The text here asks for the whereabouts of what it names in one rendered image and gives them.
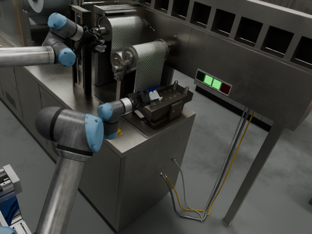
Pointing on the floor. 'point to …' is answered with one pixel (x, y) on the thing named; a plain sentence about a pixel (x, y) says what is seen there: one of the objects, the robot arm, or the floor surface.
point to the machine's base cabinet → (105, 156)
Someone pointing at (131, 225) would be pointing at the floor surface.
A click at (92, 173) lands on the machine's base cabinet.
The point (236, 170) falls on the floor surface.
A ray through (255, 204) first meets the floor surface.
